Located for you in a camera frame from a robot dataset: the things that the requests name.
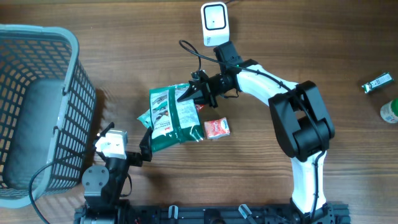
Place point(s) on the white barcode scanner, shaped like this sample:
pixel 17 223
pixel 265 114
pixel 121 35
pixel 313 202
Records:
pixel 215 23

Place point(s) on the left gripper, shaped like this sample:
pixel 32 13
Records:
pixel 136 160

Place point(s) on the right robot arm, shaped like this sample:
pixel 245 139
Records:
pixel 302 124

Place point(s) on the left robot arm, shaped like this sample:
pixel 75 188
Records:
pixel 103 185

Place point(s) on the green lid jar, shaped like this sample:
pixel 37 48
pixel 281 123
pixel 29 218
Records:
pixel 388 112

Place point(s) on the long green white package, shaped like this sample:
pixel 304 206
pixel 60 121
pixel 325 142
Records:
pixel 173 122

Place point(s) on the light green wipes packet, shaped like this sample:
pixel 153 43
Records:
pixel 145 119

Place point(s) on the grey plastic mesh basket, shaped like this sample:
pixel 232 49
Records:
pixel 47 108

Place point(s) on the red white tissue pack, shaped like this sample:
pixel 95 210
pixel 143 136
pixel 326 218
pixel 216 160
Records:
pixel 217 128

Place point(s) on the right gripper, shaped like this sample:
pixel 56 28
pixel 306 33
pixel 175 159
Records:
pixel 201 86

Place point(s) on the red white packet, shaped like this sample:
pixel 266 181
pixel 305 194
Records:
pixel 199 107

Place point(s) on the small green white box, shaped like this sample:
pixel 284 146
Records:
pixel 378 82

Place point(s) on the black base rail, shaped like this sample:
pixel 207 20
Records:
pixel 274 213

